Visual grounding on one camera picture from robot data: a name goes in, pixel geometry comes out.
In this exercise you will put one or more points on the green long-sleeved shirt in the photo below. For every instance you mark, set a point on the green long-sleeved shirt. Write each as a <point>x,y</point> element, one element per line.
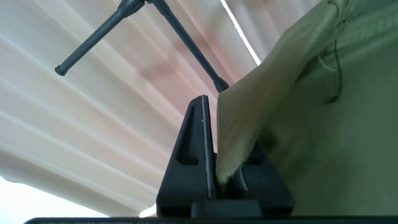
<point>326,140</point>

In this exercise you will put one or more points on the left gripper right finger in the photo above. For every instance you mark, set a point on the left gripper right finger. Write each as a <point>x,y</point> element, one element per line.
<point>270,186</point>

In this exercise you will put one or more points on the beige curtain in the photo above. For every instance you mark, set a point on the beige curtain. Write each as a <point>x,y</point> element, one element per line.
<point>93,124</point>

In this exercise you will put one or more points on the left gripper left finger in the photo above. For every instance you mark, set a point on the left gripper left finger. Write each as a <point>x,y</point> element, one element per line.
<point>186,180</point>

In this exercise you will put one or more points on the black clothes rack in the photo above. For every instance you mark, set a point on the black clothes rack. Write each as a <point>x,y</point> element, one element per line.
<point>93,39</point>

